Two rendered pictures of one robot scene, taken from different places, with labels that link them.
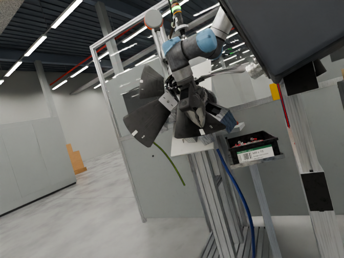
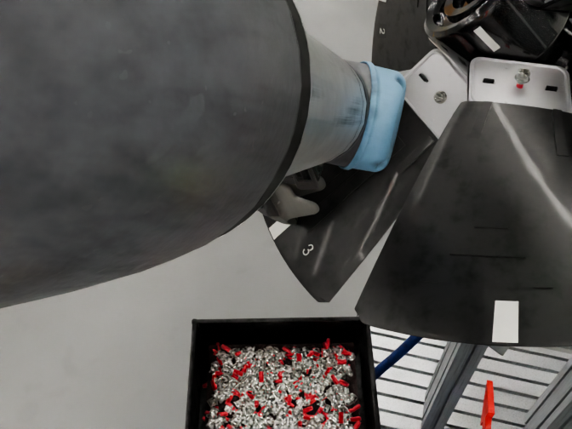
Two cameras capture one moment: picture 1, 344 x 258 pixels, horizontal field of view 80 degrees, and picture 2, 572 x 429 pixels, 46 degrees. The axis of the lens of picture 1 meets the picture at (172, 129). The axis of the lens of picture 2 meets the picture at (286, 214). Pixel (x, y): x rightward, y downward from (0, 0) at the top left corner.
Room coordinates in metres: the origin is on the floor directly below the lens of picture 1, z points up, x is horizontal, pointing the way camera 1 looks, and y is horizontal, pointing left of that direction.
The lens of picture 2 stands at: (0.73, -0.58, 1.62)
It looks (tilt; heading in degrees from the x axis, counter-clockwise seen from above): 53 degrees down; 75
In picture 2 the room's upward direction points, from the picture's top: straight up
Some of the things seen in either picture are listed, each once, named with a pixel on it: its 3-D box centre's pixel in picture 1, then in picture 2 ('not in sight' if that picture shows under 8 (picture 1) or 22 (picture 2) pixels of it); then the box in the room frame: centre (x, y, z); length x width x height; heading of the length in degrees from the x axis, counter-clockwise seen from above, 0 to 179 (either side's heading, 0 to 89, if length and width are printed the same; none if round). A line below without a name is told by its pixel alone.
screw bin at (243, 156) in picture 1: (250, 147); (282, 393); (0.81, -0.28, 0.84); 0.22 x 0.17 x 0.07; 166
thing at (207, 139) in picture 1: (205, 134); not in sight; (1.07, -0.16, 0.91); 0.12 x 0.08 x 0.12; 152
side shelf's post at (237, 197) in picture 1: (233, 183); not in sight; (1.59, -0.35, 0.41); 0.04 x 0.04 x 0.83; 62
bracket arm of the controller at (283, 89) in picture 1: (292, 82); not in sight; (0.32, -0.20, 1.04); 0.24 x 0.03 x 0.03; 152
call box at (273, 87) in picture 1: (281, 90); not in sight; (1.14, -0.64, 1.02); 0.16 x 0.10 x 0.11; 152
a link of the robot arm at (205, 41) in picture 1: (200, 45); not in sight; (0.75, -0.19, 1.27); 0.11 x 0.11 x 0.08; 59
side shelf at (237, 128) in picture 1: (218, 131); not in sight; (1.59, -0.35, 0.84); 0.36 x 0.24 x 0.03; 62
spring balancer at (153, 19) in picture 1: (153, 20); not in sight; (1.76, -0.10, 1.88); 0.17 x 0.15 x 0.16; 62
